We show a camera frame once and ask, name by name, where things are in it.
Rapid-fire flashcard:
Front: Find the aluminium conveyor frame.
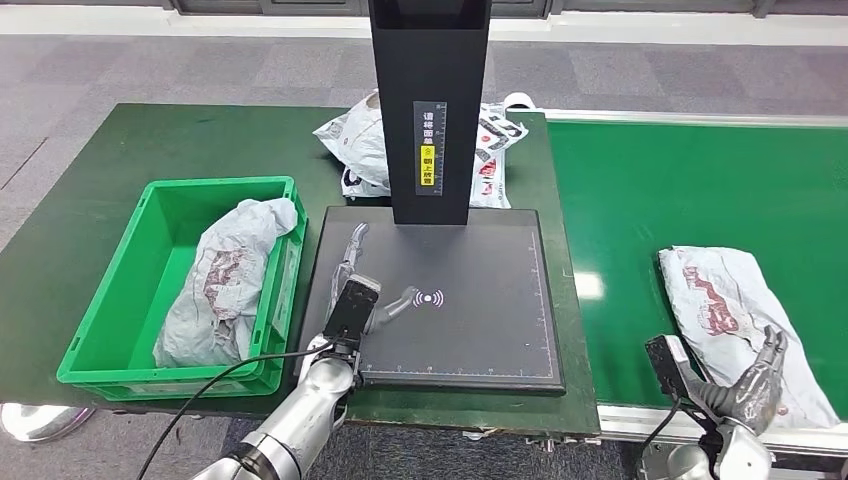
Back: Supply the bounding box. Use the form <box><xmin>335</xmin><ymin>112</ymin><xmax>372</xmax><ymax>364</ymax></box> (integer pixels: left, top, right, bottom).
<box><xmin>539</xmin><ymin>109</ymin><xmax>848</xmax><ymax>480</ymax></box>

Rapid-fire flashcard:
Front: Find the white bag with black print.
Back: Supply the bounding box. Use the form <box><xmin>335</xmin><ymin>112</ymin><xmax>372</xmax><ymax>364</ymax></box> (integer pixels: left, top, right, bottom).
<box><xmin>312</xmin><ymin>89</ymin><xmax>529</xmax><ymax>190</ymax></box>

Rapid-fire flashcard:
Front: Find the grey parcel bag red print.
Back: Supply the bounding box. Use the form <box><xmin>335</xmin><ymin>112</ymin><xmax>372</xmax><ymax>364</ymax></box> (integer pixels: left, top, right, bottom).
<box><xmin>657</xmin><ymin>246</ymin><xmax>843</xmax><ymax>431</ymax></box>
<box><xmin>153</xmin><ymin>197</ymin><xmax>299</xmax><ymax>370</ymax></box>

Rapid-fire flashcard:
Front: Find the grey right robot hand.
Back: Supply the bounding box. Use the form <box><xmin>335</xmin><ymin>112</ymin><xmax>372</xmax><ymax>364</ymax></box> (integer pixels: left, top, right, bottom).
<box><xmin>702</xmin><ymin>325</ymin><xmax>790</xmax><ymax>435</ymax></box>

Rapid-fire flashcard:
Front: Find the green conveyor belt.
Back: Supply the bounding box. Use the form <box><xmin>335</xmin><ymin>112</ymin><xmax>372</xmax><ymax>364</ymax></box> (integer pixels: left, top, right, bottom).
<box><xmin>546</xmin><ymin>119</ymin><xmax>848</xmax><ymax>420</ymax></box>

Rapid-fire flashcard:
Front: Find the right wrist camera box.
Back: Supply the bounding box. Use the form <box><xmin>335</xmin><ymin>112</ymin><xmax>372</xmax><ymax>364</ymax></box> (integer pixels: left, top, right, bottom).
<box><xmin>645</xmin><ymin>334</ymin><xmax>720</xmax><ymax>412</ymax></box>

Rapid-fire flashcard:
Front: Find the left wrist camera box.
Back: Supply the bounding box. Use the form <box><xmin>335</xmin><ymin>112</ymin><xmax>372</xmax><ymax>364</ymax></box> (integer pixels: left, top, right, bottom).
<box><xmin>322</xmin><ymin>274</ymin><xmax>382</xmax><ymax>342</ymax></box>

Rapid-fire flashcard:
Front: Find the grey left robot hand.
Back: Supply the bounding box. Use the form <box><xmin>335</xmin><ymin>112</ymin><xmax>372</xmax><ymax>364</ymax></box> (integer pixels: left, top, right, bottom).
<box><xmin>329</xmin><ymin>223</ymin><xmax>420</xmax><ymax>335</ymax></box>

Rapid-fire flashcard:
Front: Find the white bag with red print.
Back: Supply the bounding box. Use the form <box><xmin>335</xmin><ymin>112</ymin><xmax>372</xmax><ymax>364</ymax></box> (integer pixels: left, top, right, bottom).
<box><xmin>341</xmin><ymin>155</ymin><xmax>513</xmax><ymax>210</ymax></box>

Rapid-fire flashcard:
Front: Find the label strip with yellow patch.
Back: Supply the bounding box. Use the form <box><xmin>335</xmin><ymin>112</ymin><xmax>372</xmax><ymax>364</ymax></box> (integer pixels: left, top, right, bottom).
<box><xmin>413</xmin><ymin>101</ymin><xmax>448</xmax><ymax>197</ymax></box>

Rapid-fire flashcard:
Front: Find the chrome round stand base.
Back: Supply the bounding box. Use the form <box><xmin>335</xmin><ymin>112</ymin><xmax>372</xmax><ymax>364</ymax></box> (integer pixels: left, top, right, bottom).
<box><xmin>0</xmin><ymin>402</ymin><xmax>94</xmax><ymax>445</ymax></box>

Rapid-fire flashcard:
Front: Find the black inbound scanning machine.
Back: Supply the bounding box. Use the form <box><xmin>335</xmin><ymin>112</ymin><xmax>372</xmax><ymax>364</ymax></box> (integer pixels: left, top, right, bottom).
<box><xmin>296</xmin><ymin>0</ymin><xmax>568</xmax><ymax>397</ymax></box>

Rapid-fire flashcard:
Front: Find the grey window frame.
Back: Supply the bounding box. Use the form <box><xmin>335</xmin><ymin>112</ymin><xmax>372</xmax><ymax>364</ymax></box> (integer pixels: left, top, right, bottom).
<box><xmin>165</xmin><ymin>0</ymin><xmax>848</xmax><ymax>21</ymax></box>

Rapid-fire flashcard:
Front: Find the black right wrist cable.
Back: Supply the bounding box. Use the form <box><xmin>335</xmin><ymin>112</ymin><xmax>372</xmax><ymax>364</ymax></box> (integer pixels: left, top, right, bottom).
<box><xmin>639</xmin><ymin>397</ymin><xmax>684</xmax><ymax>465</ymax></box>

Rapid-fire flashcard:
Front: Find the green plastic crate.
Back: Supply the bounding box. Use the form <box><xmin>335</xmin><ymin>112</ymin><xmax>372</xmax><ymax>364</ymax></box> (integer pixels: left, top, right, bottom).
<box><xmin>56</xmin><ymin>175</ymin><xmax>309</xmax><ymax>402</ymax></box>

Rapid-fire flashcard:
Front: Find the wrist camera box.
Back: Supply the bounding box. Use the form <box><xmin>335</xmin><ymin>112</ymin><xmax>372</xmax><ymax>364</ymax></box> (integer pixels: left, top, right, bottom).
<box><xmin>645</xmin><ymin>334</ymin><xmax>720</xmax><ymax>412</ymax></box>
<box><xmin>322</xmin><ymin>274</ymin><xmax>382</xmax><ymax>342</ymax></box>

